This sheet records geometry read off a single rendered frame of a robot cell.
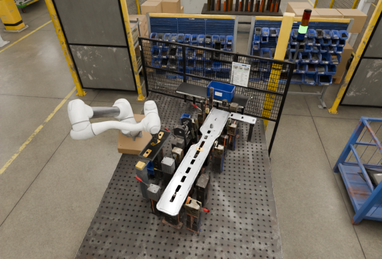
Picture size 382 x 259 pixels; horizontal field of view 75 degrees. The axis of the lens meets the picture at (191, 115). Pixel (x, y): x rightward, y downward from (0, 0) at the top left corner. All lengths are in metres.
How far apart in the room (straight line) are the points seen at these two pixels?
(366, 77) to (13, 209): 5.30
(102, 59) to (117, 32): 0.62
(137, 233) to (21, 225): 1.72
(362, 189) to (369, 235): 0.51
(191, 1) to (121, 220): 7.56
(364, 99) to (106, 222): 4.35
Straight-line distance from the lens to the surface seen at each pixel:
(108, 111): 2.41
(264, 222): 2.42
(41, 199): 3.80
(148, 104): 1.98
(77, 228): 3.38
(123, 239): 2.35
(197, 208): 1.99
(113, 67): 4.72
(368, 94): 5.08
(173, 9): 6.80
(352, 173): 3.85
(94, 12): 4.40
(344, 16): 5.35
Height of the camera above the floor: 2.78
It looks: 39 degrees down
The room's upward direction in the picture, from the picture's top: 1 degrees counter-clockwise
